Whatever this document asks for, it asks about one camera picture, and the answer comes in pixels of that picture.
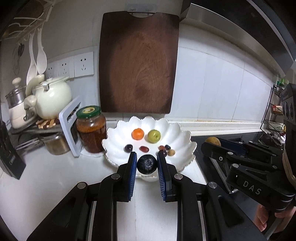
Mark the wall power sockets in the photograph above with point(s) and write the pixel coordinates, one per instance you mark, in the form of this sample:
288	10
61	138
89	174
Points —
80	65

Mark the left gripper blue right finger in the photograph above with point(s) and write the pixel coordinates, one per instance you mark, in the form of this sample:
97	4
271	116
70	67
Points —
204	212

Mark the black wire spice rack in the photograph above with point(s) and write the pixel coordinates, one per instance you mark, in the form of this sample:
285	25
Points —
272	121

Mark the black knife block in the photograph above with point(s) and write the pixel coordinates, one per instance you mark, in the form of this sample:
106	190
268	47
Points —
11	163

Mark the white scalloped bowl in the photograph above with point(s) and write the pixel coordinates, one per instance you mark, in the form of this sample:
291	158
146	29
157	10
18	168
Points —
171	134

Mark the white tablet stand frame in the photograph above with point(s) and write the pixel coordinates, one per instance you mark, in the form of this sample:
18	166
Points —
67	118

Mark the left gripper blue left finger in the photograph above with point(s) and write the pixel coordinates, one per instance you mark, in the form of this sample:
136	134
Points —
88	212

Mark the glass jar green lid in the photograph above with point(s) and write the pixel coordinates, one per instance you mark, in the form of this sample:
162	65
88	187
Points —
91	126

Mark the orange tangerine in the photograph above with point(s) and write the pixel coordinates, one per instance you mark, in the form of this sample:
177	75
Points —
138	134

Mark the white spoon right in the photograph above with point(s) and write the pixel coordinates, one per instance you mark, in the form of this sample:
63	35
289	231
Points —
41	56

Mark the white spoon left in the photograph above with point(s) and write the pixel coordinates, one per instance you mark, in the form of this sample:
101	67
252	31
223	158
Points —
32	71

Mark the tan longan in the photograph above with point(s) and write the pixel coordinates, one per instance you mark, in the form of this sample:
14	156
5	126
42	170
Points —
213	140
171	152

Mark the green apple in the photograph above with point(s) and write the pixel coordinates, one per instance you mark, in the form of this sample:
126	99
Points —
154	136

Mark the right human hand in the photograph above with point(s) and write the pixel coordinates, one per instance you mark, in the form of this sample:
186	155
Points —
261	217

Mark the white spoon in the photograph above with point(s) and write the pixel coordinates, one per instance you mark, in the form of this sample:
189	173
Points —
41	56
32	71

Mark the white steamer pot with lid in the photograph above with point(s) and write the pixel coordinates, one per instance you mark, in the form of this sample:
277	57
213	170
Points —
19	117

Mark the black scissors hanging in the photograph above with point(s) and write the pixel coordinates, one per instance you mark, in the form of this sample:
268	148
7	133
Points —
17	53

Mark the black gas stove top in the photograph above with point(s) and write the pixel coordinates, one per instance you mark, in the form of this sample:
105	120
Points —
223	168

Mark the black range hood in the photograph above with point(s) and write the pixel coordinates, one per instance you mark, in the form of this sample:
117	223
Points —
265	29

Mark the white wall rack with boards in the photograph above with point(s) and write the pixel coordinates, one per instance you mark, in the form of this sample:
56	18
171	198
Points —
32	15

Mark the brown wooden cutting board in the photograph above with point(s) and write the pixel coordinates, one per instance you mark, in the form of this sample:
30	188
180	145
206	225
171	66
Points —
137	62

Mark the cream ceramic pot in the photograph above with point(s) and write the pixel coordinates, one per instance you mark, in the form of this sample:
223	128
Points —
47	97

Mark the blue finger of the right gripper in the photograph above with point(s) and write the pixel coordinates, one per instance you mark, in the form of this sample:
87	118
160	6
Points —
243	148
261	160

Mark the small steel pot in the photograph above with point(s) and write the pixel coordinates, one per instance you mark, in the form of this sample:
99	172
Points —
55	143

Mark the dark grape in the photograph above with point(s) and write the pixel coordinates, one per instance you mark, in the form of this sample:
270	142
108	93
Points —
128	148
164	152

